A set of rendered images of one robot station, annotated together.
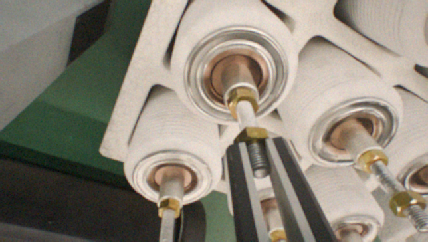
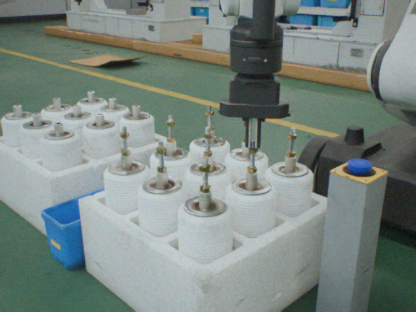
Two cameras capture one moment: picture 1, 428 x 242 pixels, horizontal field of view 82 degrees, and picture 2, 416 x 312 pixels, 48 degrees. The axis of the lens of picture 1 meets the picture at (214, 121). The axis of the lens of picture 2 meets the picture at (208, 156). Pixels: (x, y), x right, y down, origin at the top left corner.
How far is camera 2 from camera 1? 0.75 m
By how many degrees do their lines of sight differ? 35
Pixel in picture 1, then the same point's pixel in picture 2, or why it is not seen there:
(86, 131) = (382, 259)
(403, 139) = (180, 169)
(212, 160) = (269, 172)
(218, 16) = (252, 198)
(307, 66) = not seen: hidden behind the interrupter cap
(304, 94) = (221, 187)
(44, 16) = (327, 230)
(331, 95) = (214, 179)
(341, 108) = (212, 174)
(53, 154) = not seen: outside the picture
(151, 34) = (285, 229)
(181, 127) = (280, 187)
